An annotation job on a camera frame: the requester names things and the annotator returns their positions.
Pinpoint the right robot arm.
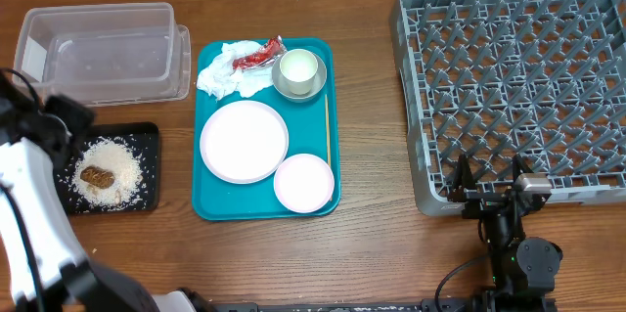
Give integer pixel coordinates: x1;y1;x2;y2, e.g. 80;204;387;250
434;155;563;311

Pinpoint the brown cookie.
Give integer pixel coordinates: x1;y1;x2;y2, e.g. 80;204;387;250
79;165;115;189

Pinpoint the small white plate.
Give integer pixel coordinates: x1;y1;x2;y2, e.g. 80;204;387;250
273;154;335;213

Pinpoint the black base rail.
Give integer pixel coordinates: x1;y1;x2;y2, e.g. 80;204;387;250
209;299;475;312

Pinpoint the teal serving tray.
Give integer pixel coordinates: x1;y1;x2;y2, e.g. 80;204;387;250
192;37;341;221

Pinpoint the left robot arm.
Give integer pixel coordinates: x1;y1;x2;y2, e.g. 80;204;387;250
1;67;214;312

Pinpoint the white cup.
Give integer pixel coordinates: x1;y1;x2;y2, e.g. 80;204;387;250
280;49;319;95

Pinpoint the grey saucer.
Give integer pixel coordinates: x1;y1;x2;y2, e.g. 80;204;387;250
272;52;327;103

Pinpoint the clear plastic bin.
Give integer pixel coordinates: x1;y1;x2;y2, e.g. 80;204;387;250
13;2;191;107

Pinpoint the white rice pile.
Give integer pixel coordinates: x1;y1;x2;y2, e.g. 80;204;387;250
55;137;145;211

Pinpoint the large white plate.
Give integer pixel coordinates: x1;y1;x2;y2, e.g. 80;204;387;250
199;100;290;185

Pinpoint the grey dishwasher rack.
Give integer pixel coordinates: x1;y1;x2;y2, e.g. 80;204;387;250
390;0;625;216

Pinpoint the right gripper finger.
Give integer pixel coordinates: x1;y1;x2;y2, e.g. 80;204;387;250
512;155;533;190
451;154;475;195

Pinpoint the wooden chopstick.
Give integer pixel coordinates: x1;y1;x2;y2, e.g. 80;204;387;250
325;94;332;167

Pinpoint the white napkin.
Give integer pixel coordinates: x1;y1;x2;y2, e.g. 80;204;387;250
197;40;273;100

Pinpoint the black plastic tray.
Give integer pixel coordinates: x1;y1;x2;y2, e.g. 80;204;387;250
54;122;160;214

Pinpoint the red snack wrapper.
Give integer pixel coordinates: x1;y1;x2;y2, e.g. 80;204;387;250
232;35;287;70

